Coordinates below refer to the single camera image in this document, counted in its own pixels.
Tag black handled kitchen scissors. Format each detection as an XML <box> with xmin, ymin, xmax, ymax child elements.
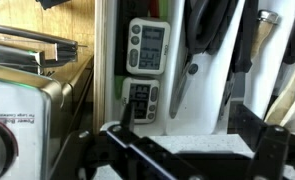
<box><xmin>169</xmin><ymin>0</ymin><xmax>221</xmax><ymax>120</ymax></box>

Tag steel oven door handle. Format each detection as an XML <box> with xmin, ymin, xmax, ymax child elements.
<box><xmin>0</xmin><ymin>41</ymin><xmax>46</xmax><ymax>75</ymax></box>

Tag wooden drawer grey front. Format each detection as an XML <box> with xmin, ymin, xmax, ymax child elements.
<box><xmin>92</xmin><ymin>0</ymin><xmax>295</xmax><ymax>136</ymax></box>

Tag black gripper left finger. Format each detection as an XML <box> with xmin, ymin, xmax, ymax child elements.
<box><xmin>50</xmin><ymin>101</ymin><xmax>188</xmax><ymax>180</ymax></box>

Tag red sheathed knife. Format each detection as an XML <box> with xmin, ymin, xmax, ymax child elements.
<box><xmin>149</xmin><ymin>0</ymin><xmax>160</xmax><ymax>18</ymax></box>

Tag wooden handled tool metal cap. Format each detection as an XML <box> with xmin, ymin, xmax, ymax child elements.
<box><xmin>250</xmin><ymin>9</ymin><xmax>280</xmax><ymax>62</ymax></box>

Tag stainless gas stove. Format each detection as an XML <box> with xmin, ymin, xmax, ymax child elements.
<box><xmin>0</xmin><ymin>63</ymin><xmax>95</xmax><ymax>180</ymax></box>

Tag brown wooden spoon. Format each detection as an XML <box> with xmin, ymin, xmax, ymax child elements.
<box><xmin>263</xmin><ymin>42</ymin><xmax>295</xmax><ymax>125</ymax></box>

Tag white cutlery organizer tray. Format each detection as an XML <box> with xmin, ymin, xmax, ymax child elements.
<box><xmin>104</xmin><ymin>0</ymin><xmax>295</xmax><ymax>136</ymax></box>

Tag black scissors red pivot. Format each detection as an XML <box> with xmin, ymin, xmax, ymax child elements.
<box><xmin>200</xmin><ymin>0</ymin><xmax>240</xmax><ymax>57</ymax></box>

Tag black handled knife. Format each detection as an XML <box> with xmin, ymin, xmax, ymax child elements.
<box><xmin>217</xmin><ymin>0</ymin><xmax>260</xmax><ymax>122</ymax></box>

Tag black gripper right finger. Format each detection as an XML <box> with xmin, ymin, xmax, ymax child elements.
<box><xmin>231</xmin><ymin>103</ymin><xmax>295</xmax><ymax>180</ymax></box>

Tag dark steel handle bar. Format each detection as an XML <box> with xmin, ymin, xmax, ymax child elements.
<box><xmin>0</xmin><ymin>21</ymin><xmax>88</xmax><ymax>66</ymax></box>

